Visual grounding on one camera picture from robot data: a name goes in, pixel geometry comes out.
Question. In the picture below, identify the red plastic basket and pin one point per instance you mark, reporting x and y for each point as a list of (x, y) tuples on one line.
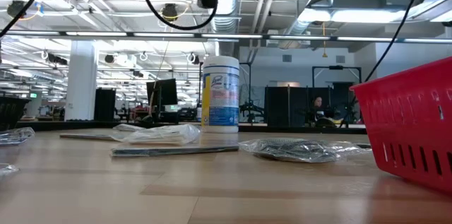
[(406, 128)]

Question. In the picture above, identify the black cabinet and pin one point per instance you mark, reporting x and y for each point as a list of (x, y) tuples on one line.
[(105, 105)]

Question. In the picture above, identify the Lysol wipes canister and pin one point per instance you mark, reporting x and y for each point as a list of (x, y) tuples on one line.
[(220, 93)]

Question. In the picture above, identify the black slatted bin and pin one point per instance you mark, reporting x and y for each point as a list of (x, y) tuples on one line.
[(10, 111)]

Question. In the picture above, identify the black computer monitor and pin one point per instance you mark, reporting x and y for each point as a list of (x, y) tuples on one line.
[(162, 91)]

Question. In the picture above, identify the background black robot arm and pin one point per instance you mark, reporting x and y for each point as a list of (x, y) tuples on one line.
[(250, 109)]

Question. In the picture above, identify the vanity pack swabs bag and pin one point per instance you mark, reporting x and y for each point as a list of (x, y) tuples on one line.
[(159, 135)]

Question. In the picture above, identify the black partition panel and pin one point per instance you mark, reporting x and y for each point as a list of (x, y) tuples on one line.
[(289, 107)]

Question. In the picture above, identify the black metal frame stand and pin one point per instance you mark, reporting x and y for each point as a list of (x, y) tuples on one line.
[(335, 67)]

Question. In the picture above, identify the person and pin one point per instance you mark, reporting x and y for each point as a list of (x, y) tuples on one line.
[(318, 104)]

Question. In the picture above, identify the white square pillar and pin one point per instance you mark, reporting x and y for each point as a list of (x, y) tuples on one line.
[(81, 82)]

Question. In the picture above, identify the long light strip bar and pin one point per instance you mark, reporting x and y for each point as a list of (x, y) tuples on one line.
[(95, 34)]

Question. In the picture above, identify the comb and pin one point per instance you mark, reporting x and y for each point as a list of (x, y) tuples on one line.
[(173, 151), (88, 136)]

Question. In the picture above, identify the black round brush in bag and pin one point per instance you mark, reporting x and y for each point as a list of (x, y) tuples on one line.
[(300, 151)]

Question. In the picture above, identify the silver round ceiling duct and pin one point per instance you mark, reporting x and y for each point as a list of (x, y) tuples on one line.
[(226, 19)]

